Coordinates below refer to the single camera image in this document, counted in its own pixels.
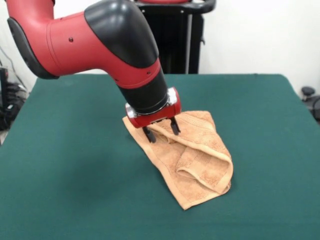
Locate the tan terry towel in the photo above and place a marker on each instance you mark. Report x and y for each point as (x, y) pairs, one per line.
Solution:
(200, 175)

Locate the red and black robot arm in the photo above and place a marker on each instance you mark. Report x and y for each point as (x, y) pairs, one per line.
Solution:
(70, 50)

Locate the black equipment pile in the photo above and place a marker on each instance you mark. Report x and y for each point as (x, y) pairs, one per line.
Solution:
(5, 100)

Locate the dark green table cloth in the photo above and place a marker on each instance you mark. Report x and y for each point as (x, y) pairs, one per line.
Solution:
(75, 162)

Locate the dark chair base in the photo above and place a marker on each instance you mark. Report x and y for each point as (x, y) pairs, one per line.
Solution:
(308, 91)

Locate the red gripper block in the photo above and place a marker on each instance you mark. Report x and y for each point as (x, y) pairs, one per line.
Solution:
(160, 116)

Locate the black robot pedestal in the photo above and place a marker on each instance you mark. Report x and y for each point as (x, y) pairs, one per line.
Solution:
(180, 37)

